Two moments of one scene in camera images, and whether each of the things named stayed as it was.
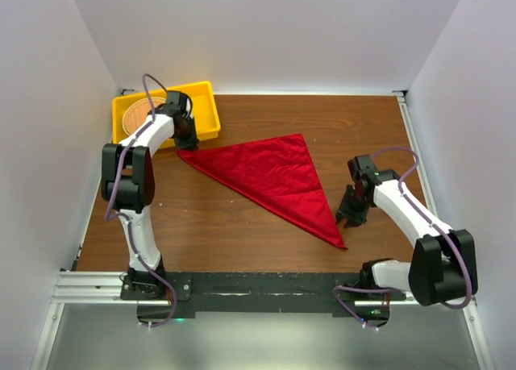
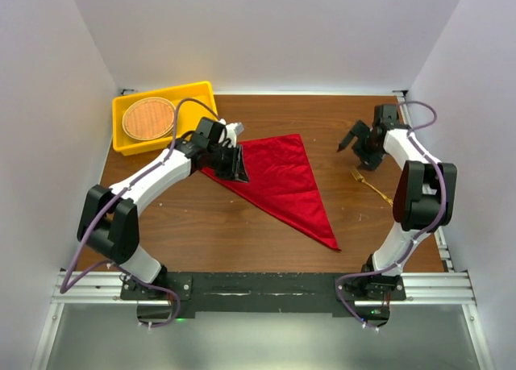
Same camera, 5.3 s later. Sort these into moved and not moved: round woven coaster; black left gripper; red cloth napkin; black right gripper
Moved: black left gripper; black right gripper
Not moved: round woven coaster; red cloth napkin
